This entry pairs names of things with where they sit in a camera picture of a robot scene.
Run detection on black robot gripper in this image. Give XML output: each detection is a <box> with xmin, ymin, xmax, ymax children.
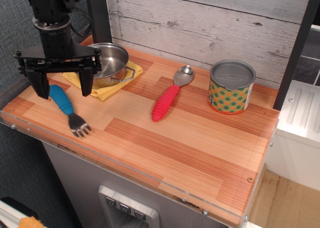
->
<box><xmin>13</xmin><ymin>25</ymin><xmax>102</xmax><ymax>99</ymax></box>

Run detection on blue handled metal fork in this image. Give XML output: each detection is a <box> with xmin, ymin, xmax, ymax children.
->
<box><xmin>49</xmin><ymin>84</ymin><xmax>91</xmax><ymax>137</ymax></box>

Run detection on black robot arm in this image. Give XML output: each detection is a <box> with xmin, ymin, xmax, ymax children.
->
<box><xmin>14</xmin><ymin>0</ymin><xmax>102</xmax><ymax>99</ymax></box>

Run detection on stainless steel pot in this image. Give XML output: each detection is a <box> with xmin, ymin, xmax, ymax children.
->
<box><xmin>89</xmin><ymin>43</ymin><xmax>136</xmax><ymax>89</ymax></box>

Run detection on yellow folded cloth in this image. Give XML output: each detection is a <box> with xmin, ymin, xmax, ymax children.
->
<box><xmin>62</xmin><ymin>61</ymin><xmax>143</xmax><ymax>101</ymax></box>

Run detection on grey cabinet with button panel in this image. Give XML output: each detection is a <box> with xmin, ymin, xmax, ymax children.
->
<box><xmin>43</xmin><ymin>143</ymin><xmax>226</xmax><ymax>228</ymax></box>

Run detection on patterned can with grey lid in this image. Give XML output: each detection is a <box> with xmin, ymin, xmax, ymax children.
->
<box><xmin>207</xmin><ymin>60</ymin><xmax>256</xmax><ymax>115</ymax></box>

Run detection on black braided cable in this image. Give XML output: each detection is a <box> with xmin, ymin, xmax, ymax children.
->
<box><xmin>68</xmin><ymin>7</ymin><xmax>93</xmax><ymax>39</ymax></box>

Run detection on dark vertical post left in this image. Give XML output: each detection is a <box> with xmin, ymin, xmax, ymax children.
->
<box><xmin>86</xmin><ymin>0</ymin><xmax>112</xmax><ymax>43</ymax></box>

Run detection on dark vertical post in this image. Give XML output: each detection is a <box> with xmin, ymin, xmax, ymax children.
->
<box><xmin>86</xmin><ymin>0</ymin><xmax>112</xmax><ymax>43</ymax></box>
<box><xmin>273</xmin><ymin>0</ymin><xmax>320</xmax><ymax>111</ymax></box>

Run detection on red handled metal spoon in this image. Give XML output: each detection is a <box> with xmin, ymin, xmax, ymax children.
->
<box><xmin>151</xmin><ymin>65</ymin><xmax>194</xmax><ymax>122</ymax></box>

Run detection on dark vertical post right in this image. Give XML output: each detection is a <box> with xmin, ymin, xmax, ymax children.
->
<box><xmin>273</xmin><ymin>0</ymin><xmax>320</xmax><ymax>111</ymax></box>

